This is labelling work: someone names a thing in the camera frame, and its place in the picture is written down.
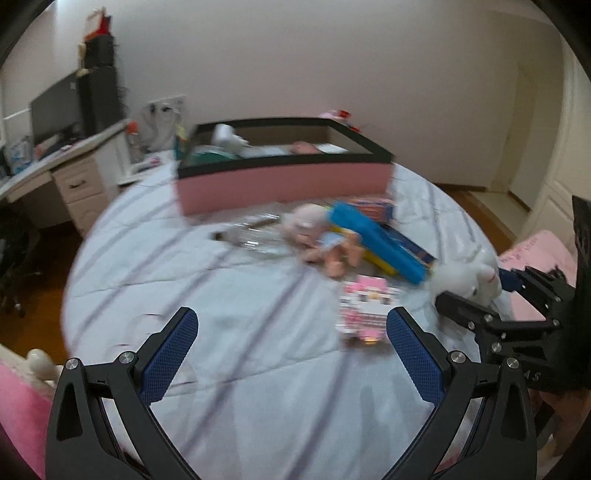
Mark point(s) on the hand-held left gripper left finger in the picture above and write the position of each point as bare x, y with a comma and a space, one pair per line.
171, 353

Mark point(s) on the blue white box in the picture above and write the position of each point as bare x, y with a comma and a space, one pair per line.
22, 154

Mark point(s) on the white door frame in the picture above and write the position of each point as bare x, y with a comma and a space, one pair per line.
572, 138

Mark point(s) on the pink white pouch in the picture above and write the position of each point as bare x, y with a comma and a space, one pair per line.
152, 161

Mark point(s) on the wall power outlet strip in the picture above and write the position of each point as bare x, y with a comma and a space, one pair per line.
166, 101

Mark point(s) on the blue long case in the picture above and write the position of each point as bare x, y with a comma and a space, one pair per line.
378, 240

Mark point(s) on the pink storage box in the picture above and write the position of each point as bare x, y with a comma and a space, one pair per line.
277, 189

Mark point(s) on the black computer monitor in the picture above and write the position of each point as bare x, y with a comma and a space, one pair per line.
57, 108

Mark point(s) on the white desk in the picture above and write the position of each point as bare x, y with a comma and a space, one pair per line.
78, 180

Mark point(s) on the teal case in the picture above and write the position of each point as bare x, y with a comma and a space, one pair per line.
207, 156

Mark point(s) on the black office chair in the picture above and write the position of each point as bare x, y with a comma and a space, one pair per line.
16, 258

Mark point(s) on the red toy box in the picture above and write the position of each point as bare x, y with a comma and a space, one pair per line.
347, 116

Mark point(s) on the red-cap bottle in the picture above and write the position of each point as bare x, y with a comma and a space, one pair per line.
133, 141

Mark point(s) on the person's right forearm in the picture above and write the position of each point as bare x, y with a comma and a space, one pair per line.
572, 424

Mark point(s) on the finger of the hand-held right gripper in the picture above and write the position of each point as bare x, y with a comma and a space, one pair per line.
466, 311
535, 282

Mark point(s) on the pink fleece blanket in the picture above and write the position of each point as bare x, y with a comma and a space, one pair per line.
21, 415

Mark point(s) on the snack bag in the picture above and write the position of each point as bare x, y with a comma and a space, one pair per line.
181, 141

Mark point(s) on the striped white tablecloth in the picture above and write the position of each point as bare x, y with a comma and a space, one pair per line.
231, 300

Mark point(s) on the pink pig doll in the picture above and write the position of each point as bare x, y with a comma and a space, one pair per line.
314, 226

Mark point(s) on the white rabbit toy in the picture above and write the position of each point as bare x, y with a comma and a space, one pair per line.
466, 277

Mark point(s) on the white bed frame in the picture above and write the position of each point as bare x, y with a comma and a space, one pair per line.
41, 364

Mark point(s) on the red white calendar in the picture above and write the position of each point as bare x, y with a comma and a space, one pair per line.
100, 25

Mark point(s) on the black speaker box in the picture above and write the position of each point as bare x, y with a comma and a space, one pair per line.
99, 51

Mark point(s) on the yellow highlighter pen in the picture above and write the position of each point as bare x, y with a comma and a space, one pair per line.
381, 266

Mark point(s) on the blue flat box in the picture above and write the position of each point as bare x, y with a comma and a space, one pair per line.
415, 251

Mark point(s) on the clear plastic bag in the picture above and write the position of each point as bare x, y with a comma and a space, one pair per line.
251, 237

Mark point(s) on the white nightstand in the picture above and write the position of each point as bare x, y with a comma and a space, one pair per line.
138, 173

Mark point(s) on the pink white block figure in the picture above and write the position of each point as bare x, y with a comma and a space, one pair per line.
367, 309

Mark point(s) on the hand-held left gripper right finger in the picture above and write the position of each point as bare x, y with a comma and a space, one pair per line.
415, 357

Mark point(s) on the pink blue patterned packet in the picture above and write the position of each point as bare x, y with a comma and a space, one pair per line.
369, 208

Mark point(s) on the black computer tower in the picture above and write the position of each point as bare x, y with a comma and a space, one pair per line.
104, 101

